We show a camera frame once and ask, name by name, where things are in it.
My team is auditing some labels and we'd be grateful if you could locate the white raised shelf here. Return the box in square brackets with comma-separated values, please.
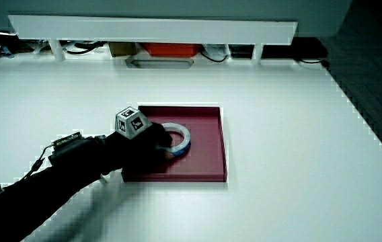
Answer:
[7, 13, 299, 63]

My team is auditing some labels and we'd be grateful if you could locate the black curved cable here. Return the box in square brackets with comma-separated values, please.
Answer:
[199, 46, 229, 63]

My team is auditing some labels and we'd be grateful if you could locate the blue tape roll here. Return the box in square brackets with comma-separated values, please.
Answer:
[156, 122, 192, 157]

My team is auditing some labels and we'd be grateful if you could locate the person's left forearm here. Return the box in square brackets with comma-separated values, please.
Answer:
[0, 134, 124, 242]

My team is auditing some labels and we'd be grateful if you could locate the brown cardboard box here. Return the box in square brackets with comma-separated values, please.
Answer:
[108, 41, 139, 58]

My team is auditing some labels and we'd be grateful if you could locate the thin black sensor cable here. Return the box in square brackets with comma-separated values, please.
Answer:
[20, 143, 56, 182]

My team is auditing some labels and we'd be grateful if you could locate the person's left hand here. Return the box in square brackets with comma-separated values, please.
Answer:
[108, 106, 174, 171]

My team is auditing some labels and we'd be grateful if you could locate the black looped cable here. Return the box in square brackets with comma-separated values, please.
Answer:
[65, 40, 107, 56]

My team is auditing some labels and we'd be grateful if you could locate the dark red square tray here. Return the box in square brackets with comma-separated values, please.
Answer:
[121, 105, 229, 184]

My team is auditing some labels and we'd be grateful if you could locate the orange box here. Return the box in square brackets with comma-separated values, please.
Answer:
[141, 42, 202, 58]

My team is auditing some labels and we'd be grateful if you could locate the black forearm sensor module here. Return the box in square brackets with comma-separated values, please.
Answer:
[48, 131, 108, 166]

